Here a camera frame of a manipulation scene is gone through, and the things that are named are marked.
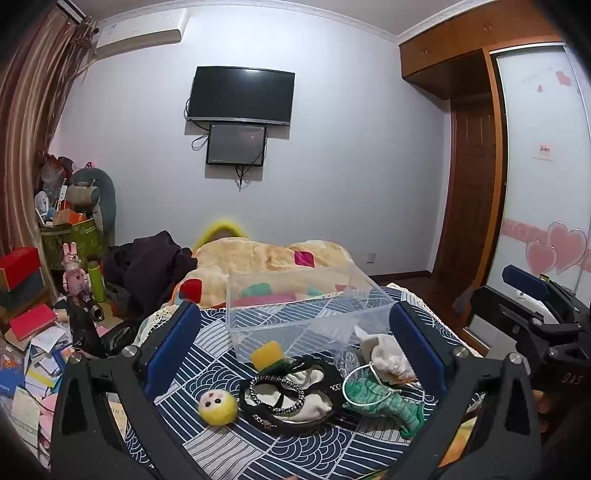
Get red book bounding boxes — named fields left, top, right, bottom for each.
left=9, top=304, right=57, bottom=341

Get brown striped curtain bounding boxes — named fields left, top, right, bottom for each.
left=0, top=9, right=99, bottom=259

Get white cloth glove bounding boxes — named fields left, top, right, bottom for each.
left=355, top=325, right=416, bottom=384

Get yellow plush ball toy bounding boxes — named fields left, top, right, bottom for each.
left=198, top=388, right=239, bottom=425

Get clear plastic storage box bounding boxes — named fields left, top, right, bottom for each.
left=225, top=263, right=398, bottom=365

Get yellow hood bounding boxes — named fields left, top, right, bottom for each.
left=193, top=217, right=252, bottom=251

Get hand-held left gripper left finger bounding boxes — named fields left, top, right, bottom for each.
left=50, top=301, right=202, bottom=480

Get pink heart stickers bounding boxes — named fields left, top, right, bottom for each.
left=526, top=222, right=587, bottom=276

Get pink rabbit figurine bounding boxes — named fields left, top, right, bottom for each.
left=61, top=242, right=93, bottom=296

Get white air conditioner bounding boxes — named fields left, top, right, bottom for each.
left=95, top=8, right=189, bottom=60

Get silver glittery pouch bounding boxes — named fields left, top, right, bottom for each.
left=333, top=351, right=366, bottom=384

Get black strap white cloth bag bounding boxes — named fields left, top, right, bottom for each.
left=238, top=355, right=348, bottom=437

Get blue white patterned bed sheet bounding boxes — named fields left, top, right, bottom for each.
left=106, top=281, right=485, bottom=480

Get black plastic bag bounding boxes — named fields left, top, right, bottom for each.
left=65, top=298, right=139, bottom=360

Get green fabric bag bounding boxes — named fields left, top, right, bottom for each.
left=41, top=217, right=106, bottom=274

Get green bottle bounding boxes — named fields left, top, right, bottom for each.
left=88, top=261, right=108, bottom=303

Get person's right hand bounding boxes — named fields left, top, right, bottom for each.
left=531, top=390, right=553, bottom=433

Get yellow green sponge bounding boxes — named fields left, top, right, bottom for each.
left=250, top=340, right=289, bottom=373

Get black flashlight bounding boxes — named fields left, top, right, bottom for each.
left=76, top=290, right=105, bottom=322

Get pile of papers and books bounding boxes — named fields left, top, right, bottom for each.
left=0, top=318, right=81, bottom=462

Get grey plush toy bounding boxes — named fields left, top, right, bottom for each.
left=69, top=166, right=116, bottom=250

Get small black wall monitor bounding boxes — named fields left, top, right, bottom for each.
left=206, top=124, right=267, bottom=167

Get beige patchwork blanket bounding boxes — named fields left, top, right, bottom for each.
left=168, top=240, right=366, bottom=311

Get red box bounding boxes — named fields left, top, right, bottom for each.
left=0, top=247, right=42, bottom=281

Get black wall television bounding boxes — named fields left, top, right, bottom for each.
left=187, top=66, right=296, bottom=126

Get brown wooden door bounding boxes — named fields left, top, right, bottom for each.
left=434, top=95, right=498, bottom=283

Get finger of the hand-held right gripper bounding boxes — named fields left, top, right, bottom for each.
left=501, top=264, right=556, bottom=297

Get dark clothes pile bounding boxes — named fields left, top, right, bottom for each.
left=100, top=231, right=199, bottom=319

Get white sliding wardrobe door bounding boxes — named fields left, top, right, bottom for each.
left=480, top=44, right=591, bottom=308

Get wooden overhead cabinet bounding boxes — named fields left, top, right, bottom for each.
left=398, top=9, right=573, bottom=100

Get black white beaded bracelet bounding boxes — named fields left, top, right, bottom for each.
left=249, top=375, right=306, bottom=416

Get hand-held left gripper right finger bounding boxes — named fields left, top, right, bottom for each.
left=389, top=301, right=542, bottom=480

